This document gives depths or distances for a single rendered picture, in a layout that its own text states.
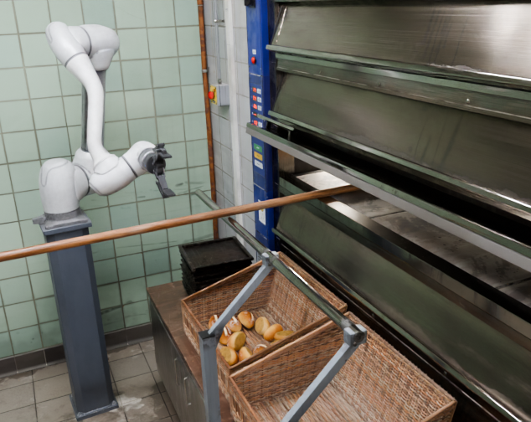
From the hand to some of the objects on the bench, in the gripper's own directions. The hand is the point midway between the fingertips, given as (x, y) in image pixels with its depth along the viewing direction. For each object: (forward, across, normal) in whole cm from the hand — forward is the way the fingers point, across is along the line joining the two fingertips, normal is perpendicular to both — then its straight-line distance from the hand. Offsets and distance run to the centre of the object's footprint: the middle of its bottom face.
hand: (168, 176), depth 199 cm
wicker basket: (+63, +76, -28) cm, 102 cm away
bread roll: (+9, +75, -13) cm, 77 cm away
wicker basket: (+4, +76, -30) cm, 82 cm away
